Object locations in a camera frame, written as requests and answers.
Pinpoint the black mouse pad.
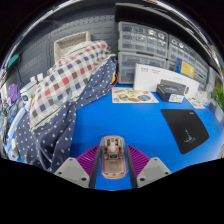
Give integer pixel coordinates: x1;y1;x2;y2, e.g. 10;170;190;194
160;108;211;155

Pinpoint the purple object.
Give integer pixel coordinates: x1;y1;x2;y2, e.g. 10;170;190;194
7;83;22;104

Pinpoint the dark wall shelf unit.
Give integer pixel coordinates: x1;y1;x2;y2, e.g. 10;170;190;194
114;3;214;46

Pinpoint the white device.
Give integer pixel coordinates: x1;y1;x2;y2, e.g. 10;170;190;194
19;78;39;101

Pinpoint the navy polka dot cloth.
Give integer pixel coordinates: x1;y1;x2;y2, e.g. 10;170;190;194
15;56;118;174

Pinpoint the colourful sticker sheet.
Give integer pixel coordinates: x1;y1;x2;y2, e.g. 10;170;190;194
186;96;206;110
111;87;160;104

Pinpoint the clear plastic packet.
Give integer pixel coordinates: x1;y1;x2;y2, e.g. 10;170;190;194
196;89;213;108

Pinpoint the green plant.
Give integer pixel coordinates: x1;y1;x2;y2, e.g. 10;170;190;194
210;84;224;113

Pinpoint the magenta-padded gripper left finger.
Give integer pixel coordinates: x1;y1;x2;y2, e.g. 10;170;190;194
54;144;102;190

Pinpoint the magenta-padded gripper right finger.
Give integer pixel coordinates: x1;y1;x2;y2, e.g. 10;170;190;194
124;144;173;190

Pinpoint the blue and yellow box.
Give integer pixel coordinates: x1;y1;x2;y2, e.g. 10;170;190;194
174;58;196;79

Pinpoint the small black box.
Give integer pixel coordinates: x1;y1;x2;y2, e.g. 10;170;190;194
155;79;188;104

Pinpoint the white keyboard box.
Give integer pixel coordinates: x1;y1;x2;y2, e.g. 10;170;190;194
133;63;200;100

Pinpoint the white woven basket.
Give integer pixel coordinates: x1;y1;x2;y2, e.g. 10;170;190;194
53;31;92;63

